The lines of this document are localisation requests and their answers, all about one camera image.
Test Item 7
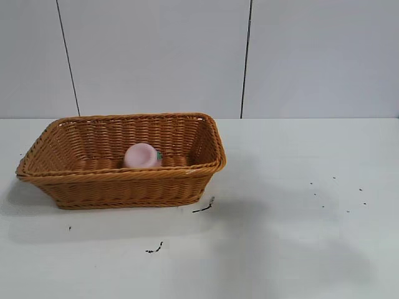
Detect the pink toy peach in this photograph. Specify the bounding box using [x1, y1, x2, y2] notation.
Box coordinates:
[123, 143, 163, 169]

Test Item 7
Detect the brown woven wicker basket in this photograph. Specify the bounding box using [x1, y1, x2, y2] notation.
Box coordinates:
[16, 112, 228, 211]

